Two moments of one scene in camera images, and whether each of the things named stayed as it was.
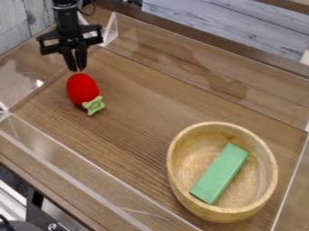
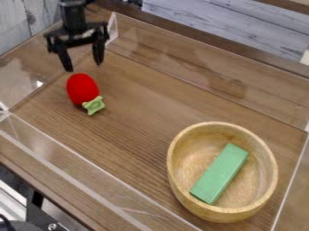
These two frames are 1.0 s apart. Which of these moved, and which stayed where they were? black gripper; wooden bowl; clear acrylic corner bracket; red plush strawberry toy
Moved: black gripper
Stayed: clear acrylic corner bracket; red plush strawberry toy; wooden bowl
